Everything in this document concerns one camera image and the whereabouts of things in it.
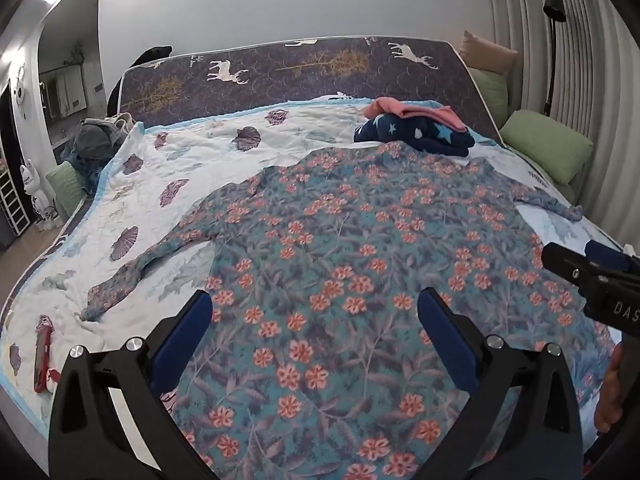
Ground tan pillow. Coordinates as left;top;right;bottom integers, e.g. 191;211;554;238
459;30;518;75

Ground navy star fleece garment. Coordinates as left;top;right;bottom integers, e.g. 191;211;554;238
354;114;475;157

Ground pile of dark clothes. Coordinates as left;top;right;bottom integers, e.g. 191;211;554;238
62;113;134;195

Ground green pillow near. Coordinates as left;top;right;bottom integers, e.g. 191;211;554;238
500;110;593;184

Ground person's right hand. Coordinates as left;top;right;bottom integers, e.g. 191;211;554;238
593;344;623;434

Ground pink folded garment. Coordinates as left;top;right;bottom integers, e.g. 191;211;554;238
362;96;466;132

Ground grey curtain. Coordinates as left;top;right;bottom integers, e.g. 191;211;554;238
491;0;639;245

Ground green cushion left side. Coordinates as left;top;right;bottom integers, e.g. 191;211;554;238
46;162;87;218

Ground red object on quilt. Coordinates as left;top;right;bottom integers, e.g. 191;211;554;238
34;315;61;393

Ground white ladder shelf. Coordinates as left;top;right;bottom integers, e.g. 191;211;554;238
0;159;30;236

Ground white cat figurine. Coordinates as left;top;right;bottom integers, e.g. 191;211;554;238
21;159;62;231

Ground black floor lamp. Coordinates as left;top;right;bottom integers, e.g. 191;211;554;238
544;0;566;116

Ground green pillow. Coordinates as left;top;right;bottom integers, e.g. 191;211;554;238
500;110;593;184
469;67;509;129

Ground purple deer-print mattress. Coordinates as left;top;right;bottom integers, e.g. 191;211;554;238
118;36;501;141

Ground black chair behind mattress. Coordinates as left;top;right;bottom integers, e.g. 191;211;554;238
105;45;175;118

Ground green pillow far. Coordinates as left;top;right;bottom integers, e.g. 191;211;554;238
469;67;509;129

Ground teal floral garment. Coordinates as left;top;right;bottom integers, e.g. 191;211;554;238
82;142;613;479

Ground white seashell quilt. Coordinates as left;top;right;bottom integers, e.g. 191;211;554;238
1;101;598;434

